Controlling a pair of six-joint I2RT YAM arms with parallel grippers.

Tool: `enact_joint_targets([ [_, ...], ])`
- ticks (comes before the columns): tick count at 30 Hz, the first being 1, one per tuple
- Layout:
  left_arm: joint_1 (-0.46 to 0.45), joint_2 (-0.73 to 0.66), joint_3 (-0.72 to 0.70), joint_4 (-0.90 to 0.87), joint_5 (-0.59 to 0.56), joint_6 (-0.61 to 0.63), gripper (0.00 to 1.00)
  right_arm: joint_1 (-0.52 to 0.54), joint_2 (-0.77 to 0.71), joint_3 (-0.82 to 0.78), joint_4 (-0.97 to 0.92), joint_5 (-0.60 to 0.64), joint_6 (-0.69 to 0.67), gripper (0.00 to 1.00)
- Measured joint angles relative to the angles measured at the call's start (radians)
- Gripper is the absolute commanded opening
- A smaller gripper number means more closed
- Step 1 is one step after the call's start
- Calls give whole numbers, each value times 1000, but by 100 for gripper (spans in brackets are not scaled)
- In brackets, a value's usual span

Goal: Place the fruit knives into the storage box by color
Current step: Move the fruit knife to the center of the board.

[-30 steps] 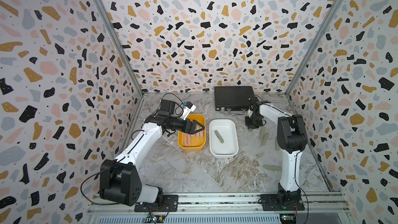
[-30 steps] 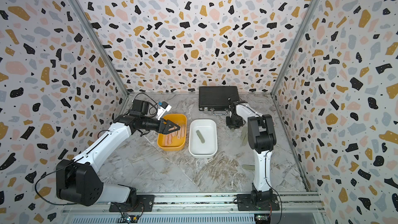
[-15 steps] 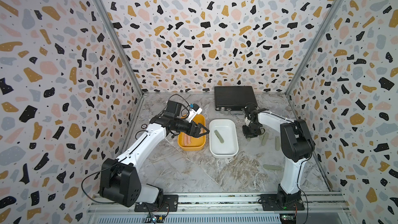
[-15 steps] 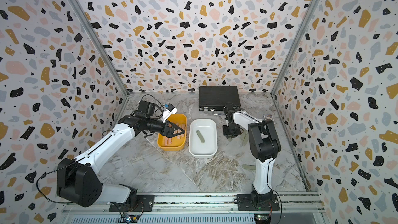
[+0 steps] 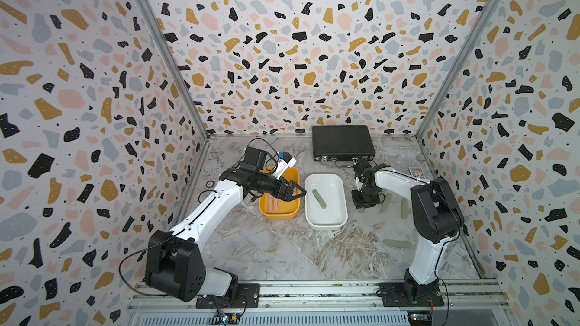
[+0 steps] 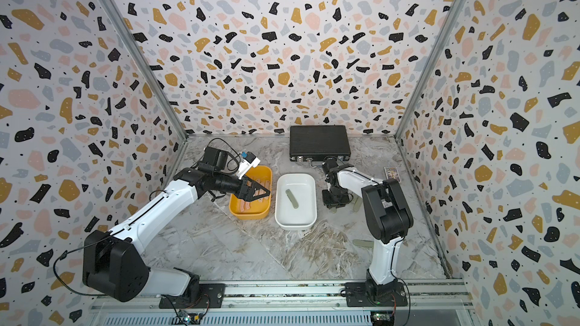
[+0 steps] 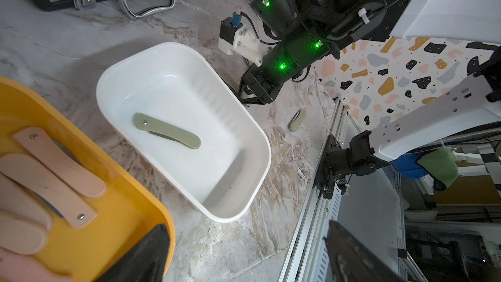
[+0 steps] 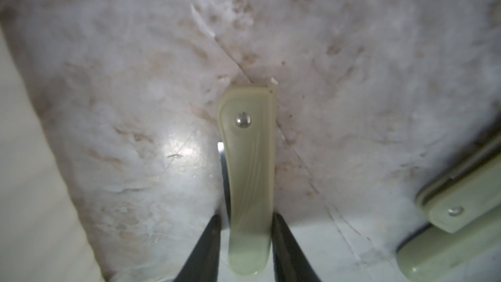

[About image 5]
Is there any green folding knife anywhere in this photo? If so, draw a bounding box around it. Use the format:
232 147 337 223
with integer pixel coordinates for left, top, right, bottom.
312 190 327 209
400 199 409 220
381 193 392 212

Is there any long pink sheathed knife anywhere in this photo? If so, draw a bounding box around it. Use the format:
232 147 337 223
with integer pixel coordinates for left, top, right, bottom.
265 196 283 214

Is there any yellow plastic bin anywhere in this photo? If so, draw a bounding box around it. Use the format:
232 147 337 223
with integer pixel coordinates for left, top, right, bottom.
259 168 301 220

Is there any white plastic bin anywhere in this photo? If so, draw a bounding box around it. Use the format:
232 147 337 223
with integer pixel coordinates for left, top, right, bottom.
304 173 348 231

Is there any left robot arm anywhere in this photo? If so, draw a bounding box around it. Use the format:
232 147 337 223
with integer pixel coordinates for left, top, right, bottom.
143 145 307 306

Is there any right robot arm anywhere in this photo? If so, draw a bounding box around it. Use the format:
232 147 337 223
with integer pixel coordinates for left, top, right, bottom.
351 159 465 305

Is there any green knife near arm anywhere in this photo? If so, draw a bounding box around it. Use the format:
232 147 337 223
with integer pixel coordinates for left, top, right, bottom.
383 239 413 248

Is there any playing card box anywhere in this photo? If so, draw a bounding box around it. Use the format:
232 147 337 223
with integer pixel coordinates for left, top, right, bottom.
409 167 425 178

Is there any black ribbed briefcase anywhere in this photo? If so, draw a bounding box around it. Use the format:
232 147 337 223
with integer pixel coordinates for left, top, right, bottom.
312 125 376 162

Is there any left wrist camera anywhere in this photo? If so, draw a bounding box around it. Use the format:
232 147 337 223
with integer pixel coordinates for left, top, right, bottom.
273 152 296 179

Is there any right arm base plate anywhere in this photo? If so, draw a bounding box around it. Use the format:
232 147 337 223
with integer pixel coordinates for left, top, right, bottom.
375 280 445 307

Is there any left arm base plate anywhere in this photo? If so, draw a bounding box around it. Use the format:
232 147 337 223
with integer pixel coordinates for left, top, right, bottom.
196 283 261 309

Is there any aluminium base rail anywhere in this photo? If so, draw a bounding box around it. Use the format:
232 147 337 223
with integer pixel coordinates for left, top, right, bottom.
125 279 517 325

